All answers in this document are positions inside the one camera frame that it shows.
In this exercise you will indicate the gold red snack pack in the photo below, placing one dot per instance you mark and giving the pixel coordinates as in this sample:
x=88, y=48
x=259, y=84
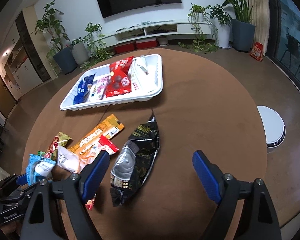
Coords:
x=61, y=139

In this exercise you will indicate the trailing vine plant right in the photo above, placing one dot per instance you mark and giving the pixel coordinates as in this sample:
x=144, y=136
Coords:
x=198, y=14

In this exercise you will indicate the white long snack pack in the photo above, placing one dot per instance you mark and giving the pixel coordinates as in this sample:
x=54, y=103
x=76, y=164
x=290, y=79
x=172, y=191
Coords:
x=139, y=75

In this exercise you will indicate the red storage box right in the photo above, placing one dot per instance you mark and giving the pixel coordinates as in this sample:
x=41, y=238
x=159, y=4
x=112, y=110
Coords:
x=146, y=43

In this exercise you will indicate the orange long snack pack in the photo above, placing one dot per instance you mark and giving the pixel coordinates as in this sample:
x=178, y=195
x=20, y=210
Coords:
x=109, y=127

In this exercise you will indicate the red paper bag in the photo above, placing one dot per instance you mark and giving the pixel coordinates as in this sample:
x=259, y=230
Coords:
x=257, y=51

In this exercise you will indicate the tall plant blue pot right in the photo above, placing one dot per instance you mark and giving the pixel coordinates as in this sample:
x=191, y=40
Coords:
x=251, y=23

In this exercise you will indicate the plant in white pot left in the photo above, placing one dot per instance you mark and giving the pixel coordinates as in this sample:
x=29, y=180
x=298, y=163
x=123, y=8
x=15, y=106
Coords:
x=79, y=51

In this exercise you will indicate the white shelf cabinet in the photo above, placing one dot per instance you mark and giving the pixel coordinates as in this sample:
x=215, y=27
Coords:
x=16, y=68

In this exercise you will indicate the white red fruit snack pack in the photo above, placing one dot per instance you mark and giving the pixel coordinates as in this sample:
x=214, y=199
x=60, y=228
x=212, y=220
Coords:
x=90, y=150

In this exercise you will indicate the red storage box left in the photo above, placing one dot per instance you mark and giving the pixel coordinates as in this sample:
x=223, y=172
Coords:
x=124, y=47

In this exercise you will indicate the green red snack pack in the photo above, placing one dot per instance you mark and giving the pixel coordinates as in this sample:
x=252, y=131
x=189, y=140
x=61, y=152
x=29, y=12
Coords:
x=47, y=155

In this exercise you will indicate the plant in white pot right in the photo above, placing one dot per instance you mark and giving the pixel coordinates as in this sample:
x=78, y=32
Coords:
x=221, y=21

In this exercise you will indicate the tall plant blue pot left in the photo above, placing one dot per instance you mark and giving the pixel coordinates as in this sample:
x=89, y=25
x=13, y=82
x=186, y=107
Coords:
x=59, y=55

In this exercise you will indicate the red houndstooth candy pack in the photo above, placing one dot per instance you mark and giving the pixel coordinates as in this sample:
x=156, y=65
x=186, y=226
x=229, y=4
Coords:
x=90, y=203

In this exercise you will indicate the black snack bag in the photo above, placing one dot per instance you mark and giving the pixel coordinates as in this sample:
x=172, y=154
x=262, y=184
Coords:
x=134, y=162

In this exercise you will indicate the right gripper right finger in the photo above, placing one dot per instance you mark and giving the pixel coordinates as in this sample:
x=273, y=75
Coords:
x=258, y=218

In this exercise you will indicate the pink lollipop snack pack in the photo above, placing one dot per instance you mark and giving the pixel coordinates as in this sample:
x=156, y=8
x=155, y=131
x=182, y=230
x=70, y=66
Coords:
x=98, y=88

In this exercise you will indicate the dark blue Tipo cake pack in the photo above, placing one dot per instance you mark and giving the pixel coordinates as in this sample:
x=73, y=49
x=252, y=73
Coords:
x=83, y=89

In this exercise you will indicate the trailing vine plant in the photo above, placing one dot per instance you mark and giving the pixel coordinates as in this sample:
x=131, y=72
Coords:
x=198, y=14
x=97, y=49

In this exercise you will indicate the brown entrance door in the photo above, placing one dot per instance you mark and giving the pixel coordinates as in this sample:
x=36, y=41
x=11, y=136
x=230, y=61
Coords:
x=7, y=101

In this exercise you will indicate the trailing vine plant left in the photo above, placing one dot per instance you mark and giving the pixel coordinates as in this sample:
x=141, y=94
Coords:
x=97, y=49

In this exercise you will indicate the white tv console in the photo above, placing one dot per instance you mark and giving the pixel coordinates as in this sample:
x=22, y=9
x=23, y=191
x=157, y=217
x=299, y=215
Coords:
x=156, y=29

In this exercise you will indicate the white plastic tray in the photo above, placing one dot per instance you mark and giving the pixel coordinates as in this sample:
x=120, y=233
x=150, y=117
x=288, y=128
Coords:
x=154, y=65

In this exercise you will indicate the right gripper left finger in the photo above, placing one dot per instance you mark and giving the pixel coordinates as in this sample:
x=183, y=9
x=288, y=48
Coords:
x=43, y=218

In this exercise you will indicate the plant in white pot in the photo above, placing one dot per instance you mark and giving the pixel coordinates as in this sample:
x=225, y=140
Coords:
x=221, y=21
x=79, y=51

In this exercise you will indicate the tall plant blue pot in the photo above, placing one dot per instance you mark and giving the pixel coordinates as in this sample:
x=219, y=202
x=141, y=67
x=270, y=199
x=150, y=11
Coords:
x=59, y=55
x=251, y=23

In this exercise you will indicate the light blue snack pack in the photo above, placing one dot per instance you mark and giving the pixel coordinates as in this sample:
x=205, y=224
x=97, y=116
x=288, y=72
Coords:
x=38, y=168

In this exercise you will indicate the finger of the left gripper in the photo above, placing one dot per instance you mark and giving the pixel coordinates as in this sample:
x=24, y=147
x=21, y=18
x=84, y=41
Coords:
x=22, y=180

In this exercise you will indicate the red Mylikes chocolate bag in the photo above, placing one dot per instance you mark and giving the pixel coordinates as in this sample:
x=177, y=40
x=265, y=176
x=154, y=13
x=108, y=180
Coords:
x=119, y=82

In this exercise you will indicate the red storage box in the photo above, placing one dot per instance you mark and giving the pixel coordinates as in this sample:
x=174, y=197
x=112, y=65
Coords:
x=124, y=47
x=146, y=43

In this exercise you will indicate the white bear snack pack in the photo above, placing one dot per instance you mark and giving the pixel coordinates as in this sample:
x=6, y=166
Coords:
x=69, y=161

